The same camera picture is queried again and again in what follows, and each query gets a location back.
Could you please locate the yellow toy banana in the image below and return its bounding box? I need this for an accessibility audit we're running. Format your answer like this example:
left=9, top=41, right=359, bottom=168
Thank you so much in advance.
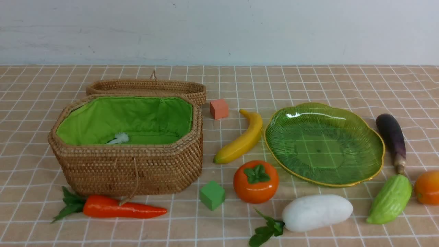
left=213, top=108, right=263, bottom=164

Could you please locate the orange toy persimmon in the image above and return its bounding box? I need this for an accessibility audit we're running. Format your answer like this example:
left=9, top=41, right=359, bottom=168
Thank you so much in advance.
left=233, top=161, right=280, bottom=204

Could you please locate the white toy radish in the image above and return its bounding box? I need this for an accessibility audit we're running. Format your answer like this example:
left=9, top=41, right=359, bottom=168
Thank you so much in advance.
left=248, top=194, right=353, bottom=247

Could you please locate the orange toy carrot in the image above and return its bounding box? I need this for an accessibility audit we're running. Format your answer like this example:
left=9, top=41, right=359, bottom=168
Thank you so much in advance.
left=51, top=186, right=168, bottom=223

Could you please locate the purple toy eggplant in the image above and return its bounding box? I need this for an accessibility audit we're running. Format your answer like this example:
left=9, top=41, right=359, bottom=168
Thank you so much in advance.
left=375, top=114, right=406, bottom=175

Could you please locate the light green toy gourd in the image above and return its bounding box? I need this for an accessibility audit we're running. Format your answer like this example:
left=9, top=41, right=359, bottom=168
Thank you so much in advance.
left=366, top=175, right=412, bottom=224

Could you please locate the orange toy mango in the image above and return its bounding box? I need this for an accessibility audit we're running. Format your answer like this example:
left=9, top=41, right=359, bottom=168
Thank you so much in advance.
left=414, top=170, right=439, bottom=205

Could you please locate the orange foam cube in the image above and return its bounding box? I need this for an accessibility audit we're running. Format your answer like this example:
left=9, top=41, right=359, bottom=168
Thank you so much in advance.
left=210, top=98, right=229, bottom=120

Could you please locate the woven wicker basket lid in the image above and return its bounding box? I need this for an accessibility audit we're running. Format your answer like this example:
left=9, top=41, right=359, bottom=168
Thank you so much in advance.
left=86, top=70, right=206, bottom=105

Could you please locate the green foam cube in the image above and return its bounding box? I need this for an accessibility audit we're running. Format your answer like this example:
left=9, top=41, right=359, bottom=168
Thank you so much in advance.
left=200, top=181, right=226, bottom=211

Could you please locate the checkered beige tablecloth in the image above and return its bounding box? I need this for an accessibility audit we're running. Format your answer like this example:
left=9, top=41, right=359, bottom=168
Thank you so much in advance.
left=0, top=65, right=438, bottom=247

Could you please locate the green glass leaf plate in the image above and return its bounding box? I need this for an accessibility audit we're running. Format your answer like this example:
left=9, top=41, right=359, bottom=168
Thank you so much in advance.
left=263, top=103, right=385, bottom=187

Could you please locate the woven wicker basket green lining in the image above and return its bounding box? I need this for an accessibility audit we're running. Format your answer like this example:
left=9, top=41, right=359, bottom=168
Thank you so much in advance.
left=48, top=93, right=204, bottom=197

